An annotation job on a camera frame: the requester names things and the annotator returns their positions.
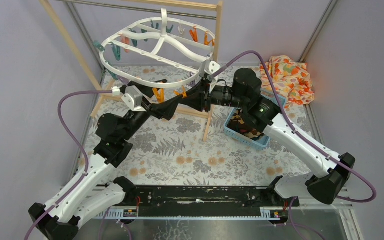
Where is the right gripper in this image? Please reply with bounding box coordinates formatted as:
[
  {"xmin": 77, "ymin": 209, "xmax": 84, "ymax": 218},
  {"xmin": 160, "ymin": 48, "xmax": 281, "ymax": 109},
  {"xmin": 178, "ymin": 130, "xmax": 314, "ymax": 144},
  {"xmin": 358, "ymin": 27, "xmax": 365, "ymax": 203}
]
[{"xmin": 179, "ymin": 76, "xmax": 247, "ymax": 113}]

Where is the white round clip hanger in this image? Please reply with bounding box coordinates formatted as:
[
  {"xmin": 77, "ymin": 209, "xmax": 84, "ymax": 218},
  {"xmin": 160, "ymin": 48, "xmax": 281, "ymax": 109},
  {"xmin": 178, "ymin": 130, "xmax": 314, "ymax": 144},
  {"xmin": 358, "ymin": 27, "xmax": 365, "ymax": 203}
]
[{"xmin": 94, "ymin": 8, "xmax": 217, "ymax": 89}]

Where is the light blue plastic basket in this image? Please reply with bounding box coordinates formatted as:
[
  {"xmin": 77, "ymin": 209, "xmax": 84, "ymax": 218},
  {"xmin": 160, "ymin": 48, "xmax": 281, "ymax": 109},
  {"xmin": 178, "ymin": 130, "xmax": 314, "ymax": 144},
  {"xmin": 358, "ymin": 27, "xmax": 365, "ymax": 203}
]
[{"xmin": 223, "ymin": 89, "xmax": 288, "ymax": 150}]

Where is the wooden drying rack frame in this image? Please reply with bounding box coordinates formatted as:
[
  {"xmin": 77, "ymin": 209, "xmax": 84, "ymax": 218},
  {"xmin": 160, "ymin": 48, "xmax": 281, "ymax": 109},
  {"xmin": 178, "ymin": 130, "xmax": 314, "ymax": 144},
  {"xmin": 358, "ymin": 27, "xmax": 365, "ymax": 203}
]
[{"xmin": 38, "ymin": 0, "xmax": 224, "ymax": 143}]

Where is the brown yellow argyle sock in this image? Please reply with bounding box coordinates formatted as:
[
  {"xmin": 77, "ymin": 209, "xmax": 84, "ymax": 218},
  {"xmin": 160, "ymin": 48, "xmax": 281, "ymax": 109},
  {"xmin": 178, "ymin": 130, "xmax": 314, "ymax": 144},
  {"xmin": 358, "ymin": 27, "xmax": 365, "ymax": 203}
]
[{"xmin": 227, "ymin": 109, "xmax": 265, "ymax": 141}]

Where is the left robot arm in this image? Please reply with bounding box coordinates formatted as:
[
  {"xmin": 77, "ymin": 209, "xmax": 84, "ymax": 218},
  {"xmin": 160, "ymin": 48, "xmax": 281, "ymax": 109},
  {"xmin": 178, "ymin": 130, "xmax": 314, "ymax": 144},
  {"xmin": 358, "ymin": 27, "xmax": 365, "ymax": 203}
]
[{"xmin": 28, "ymin": 79, "xmax": 180, "ymax": 240}]

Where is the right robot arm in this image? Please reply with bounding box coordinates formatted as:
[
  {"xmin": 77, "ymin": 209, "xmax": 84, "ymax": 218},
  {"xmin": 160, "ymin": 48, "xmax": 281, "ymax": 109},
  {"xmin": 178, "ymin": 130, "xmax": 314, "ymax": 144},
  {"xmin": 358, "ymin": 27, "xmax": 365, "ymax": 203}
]
[{"xmin": 180, "ymin": 68, "xmax": 356, "ymax": 206}]

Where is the floral patterned table mat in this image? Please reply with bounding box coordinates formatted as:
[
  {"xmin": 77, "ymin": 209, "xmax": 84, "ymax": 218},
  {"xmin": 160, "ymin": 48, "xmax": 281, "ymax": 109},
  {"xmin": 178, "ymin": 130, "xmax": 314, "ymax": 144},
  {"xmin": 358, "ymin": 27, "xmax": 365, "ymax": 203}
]
[{"xmin": 75, "ymin": 65, "xmax": 327, "ymax": 187}]

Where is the floral orange cloth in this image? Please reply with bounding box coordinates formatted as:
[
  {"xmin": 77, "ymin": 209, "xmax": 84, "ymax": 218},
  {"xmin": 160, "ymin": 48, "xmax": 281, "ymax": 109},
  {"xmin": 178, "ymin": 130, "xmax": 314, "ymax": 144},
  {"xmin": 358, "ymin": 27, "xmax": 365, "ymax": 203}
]
[{"xmin": 264, "ymin": 55, "xmax": 315, "ymax": 109}]

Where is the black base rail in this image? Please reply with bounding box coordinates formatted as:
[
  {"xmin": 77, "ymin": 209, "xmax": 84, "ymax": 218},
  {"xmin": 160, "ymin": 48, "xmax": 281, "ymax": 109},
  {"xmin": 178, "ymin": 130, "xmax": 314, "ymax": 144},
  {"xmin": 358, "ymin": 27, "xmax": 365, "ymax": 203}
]
[{"xmin": 116, "ymin": 185, "xmax": 300, "ymax": 219}]

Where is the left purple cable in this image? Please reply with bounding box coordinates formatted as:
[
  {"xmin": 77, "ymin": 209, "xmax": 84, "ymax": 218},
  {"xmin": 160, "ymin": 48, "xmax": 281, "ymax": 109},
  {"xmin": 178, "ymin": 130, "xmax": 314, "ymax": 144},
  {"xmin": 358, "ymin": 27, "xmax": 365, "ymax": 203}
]
[{"xmin": 23, "ymin": 88, "xmax": 122, "ymax": 240}]

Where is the purple cable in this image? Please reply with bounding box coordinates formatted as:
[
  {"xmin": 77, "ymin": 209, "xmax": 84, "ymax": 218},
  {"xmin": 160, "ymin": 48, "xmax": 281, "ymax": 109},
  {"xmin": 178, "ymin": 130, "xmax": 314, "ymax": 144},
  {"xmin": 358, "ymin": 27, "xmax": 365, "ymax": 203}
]
[
  {"xmin": 23, "ymin": 88, "xmax": 122, "ymax": 240},
  {"xmin": 211, "ymin": 50, "xmax": 378, "ymax": 204}
]

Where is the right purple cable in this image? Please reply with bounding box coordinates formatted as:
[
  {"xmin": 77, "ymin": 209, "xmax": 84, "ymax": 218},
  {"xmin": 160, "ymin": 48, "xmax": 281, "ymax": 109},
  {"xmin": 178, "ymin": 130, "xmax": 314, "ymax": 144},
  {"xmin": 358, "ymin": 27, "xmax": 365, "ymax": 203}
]
[{"xmin": 211, "ymin": 50, "xmax": 378, "ymax": 204}]

